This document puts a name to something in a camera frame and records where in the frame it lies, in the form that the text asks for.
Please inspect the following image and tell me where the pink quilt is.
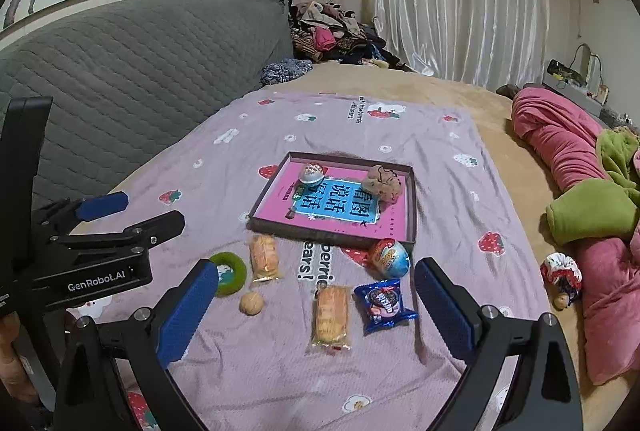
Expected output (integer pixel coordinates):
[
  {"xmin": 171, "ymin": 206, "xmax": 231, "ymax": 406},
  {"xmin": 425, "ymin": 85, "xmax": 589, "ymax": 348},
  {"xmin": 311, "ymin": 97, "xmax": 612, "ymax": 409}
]
[{"xmin": 511, "ymin": 87, "xmax": 640, "ymax": 386}]

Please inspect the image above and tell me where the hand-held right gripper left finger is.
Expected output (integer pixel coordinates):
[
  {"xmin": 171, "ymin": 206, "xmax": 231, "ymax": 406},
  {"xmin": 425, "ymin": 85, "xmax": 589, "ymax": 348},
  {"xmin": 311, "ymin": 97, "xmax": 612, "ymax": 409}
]
[{"xmin": 52, "ymin": 258, "xmax": 221, "ymax": 431}]

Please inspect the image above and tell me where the tan bed sheet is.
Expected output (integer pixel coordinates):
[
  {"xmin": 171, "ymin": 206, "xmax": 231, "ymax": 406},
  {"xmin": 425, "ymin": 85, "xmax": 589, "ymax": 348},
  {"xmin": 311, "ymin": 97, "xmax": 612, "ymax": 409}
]
[{"xmin": 65, "ymin": 61, "xmax": 640, "ymax": 431}]

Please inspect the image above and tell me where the tan walnut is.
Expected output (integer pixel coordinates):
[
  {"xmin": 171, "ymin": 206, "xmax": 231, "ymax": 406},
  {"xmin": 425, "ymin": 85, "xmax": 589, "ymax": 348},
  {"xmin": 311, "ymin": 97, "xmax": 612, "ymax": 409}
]
[{"xmin": 240, "ymin": 292, "xmax": 264, "ymax": 315}]

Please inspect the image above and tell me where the grey dresser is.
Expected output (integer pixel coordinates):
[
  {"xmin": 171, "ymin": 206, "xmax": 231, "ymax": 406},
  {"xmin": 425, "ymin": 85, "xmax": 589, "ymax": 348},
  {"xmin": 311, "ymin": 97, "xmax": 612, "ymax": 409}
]
[{"xmin": 542, "ymin": 58, "xmax": 640, "ymax": 132}]

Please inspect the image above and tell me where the blue cookie packet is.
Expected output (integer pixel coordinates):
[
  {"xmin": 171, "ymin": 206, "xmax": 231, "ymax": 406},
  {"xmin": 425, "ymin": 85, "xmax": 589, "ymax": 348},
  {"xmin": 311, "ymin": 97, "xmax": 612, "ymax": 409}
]
[{"xmin": 354, "ymin": 279, "xmax": 418, "ymax": 336}]

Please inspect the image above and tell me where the blue patterned cloth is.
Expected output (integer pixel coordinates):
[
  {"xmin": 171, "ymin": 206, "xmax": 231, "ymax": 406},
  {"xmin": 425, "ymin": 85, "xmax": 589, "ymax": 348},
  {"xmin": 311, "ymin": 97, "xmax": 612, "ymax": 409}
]
[{"xmin": 260, "ymin": 58, "xmax": 313, "ymax": 86}]

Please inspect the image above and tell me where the dark bag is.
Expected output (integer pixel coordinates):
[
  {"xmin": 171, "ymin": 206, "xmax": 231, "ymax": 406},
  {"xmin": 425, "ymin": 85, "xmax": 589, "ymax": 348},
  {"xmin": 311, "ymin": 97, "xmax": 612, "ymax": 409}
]
[{"xmin": 546, "ymin": 59, "xmax": 583, "ymax": 86}]

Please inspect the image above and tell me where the silver foil ball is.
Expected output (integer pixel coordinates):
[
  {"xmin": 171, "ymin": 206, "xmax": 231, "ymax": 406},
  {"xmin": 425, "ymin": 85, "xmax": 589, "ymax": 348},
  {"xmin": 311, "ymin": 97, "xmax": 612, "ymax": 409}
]
[{"xmin": 298, "ymin": 162, "xmax": 326, "ymax": 184}]

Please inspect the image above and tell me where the pile of clothes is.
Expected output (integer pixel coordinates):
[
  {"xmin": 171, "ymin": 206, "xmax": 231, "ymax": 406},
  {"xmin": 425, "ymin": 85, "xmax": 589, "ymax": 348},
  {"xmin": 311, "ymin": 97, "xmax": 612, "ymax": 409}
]
[{"xmin": 287, "ymin": 0, "xmax": 401, "ymax": 69}]

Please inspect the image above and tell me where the arched mirror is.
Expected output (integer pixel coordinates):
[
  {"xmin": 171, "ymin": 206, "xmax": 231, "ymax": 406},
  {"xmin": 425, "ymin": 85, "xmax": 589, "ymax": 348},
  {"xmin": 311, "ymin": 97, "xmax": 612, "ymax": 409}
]
[{"xmin": 572, "ymin": 43, "xmax": 603, "ymax": 86}]

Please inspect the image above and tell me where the grey quilted headboard cover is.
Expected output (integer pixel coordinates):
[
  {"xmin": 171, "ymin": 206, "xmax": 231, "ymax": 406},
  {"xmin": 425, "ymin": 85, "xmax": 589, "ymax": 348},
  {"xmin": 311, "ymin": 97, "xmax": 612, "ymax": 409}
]
[{"xmin": 0, "ymin": 0, "xmax": 293, "ymax": 232}]

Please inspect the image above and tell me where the purple strawberry printed blanket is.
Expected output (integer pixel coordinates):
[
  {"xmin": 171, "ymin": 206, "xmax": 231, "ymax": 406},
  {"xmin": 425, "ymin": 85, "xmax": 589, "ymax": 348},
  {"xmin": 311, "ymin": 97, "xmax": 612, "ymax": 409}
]
[{"xmin": 67, "ymin": 91, "xmax": 546, "ymax": 431}]

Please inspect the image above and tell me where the green ring toy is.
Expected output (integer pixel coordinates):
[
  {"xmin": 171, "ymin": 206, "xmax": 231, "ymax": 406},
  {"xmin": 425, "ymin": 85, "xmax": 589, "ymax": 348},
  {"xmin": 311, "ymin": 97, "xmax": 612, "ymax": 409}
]
[{"xmin": 208, "ymin": 252, "xmax": 248, "ymax": 297}]

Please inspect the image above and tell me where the red foil chocolate egg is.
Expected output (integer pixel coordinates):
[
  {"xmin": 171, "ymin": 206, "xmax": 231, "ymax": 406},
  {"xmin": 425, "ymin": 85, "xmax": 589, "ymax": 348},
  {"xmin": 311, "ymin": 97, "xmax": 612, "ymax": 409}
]
[{"xmin": 367, "ymin": 238, "xmax": 412, "ymax": 279}]

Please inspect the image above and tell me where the person's left hand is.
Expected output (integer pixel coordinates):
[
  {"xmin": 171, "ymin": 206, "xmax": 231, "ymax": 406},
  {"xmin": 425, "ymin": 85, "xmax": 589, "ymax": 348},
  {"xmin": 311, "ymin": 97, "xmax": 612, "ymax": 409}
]
[{"xmin": 0, "ymin": 311, "xmax": 38, "ymax": 407}]

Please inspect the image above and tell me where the green blanket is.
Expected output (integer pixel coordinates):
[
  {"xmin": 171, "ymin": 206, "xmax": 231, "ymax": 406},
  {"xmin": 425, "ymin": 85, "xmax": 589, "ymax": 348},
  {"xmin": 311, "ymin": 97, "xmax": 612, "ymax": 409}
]
[{"xmin": 545, "ymin": 128, "xmax": 640, "ymax": 246}]

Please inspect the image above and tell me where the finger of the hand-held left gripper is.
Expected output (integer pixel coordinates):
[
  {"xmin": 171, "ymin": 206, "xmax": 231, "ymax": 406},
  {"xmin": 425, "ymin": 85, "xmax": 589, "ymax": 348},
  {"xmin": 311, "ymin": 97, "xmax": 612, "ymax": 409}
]
[
  {"xmin": 35, "ymin": 191, "xmax": 130, "ymax": 237},
  {"xmin": 50, "ymin": 210, "xmax": 186, "ymax": 263}
]

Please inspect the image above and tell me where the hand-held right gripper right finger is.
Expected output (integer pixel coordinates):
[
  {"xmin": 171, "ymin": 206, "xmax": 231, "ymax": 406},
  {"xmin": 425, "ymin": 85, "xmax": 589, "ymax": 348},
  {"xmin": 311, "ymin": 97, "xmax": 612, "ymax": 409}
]
[{"xmin": 414, "ymin": 257, "xmax": 586, "ymax": 431}]

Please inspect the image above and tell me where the clear cracker packet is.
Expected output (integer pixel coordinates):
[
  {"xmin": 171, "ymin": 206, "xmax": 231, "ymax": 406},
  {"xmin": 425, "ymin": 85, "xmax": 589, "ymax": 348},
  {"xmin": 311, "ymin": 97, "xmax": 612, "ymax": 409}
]
[
  {"xmin": 249, "ymin": 234, "xmax": 281, "ymax": 283},
  {"xmin": 310, "ymin": 285, "xmax": 354, "ymax": 352}
]

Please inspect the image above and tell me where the shallow cardboard box pink bottom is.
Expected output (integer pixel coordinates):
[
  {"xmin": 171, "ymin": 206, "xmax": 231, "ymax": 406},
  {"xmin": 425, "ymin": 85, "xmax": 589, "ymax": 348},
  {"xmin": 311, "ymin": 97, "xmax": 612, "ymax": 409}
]
[{"xmin": 248, "ymin": 152, "xmax": 417, "ymax": 257}]

